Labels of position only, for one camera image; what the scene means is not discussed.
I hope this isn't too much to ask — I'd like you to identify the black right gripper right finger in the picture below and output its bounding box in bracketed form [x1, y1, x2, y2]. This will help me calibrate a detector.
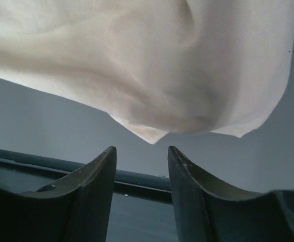
[167, 146, 294, 241]

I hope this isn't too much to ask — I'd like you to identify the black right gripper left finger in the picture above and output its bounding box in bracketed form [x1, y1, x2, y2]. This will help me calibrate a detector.
[0, 147, 116, 241]

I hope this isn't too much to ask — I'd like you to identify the beige t shirt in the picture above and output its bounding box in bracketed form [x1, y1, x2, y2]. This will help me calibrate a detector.
[0, 1, 294, 144]

